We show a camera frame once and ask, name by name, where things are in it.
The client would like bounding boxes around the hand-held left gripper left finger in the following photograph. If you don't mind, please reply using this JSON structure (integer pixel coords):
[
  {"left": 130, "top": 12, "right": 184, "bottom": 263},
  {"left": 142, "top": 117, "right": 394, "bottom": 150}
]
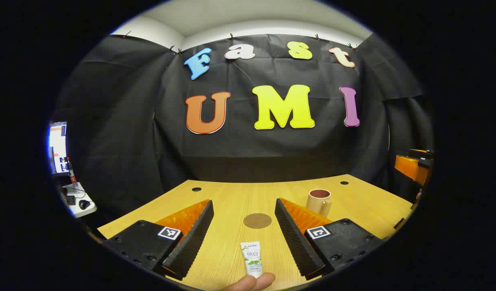
[{"left": 103, "top": 199, "right": 215, "bottom": 281}]

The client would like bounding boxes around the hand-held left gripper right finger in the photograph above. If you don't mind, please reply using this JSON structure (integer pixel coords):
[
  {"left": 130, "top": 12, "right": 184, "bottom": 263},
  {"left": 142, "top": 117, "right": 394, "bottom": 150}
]
[{"left": 274, "top": 197, "right": 384, "bottom": 281}]

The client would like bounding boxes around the beige cup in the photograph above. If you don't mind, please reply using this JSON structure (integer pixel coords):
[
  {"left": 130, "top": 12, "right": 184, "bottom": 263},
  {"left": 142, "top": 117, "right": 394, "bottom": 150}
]
[{"left": 306, "top": 189, "right": 332, "bottom": 219}]

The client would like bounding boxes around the round brown coaster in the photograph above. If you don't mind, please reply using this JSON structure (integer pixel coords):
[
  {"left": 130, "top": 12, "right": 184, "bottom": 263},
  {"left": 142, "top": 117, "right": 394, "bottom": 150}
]
[{"left": 243, "top": 213, "right": 272, "bottom": 229}]

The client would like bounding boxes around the white toothpaste tube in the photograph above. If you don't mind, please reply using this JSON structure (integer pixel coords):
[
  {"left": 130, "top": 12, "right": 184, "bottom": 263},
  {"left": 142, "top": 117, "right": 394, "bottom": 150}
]
[{"left": 240, "top": 242, "right": 264, "bottom": 278}]

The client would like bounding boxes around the wooden desktop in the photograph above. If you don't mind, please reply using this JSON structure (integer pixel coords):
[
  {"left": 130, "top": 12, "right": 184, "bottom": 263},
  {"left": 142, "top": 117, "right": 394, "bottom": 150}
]
[{"left": 97, "top": 174, "right": 414, "bottom": 291}]

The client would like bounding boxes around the black backdrop cloth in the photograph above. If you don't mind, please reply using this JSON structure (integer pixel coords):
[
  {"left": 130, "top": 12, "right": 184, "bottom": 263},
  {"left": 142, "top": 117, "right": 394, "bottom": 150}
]
[{"left": 54, "top": 33, "right": 434, "bottom": 227}]

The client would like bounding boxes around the white side table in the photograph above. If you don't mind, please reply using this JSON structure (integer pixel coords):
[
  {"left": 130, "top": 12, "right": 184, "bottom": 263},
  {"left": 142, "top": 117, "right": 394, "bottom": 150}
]
[{"left": 60, "top": 182, "right": 98, "bottom": 219}]

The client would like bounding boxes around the computer monitor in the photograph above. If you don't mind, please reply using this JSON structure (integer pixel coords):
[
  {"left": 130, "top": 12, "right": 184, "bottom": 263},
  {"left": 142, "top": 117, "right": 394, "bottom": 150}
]
[{"left": 48, "top": 121, "right": 69, "bottom": 175}]

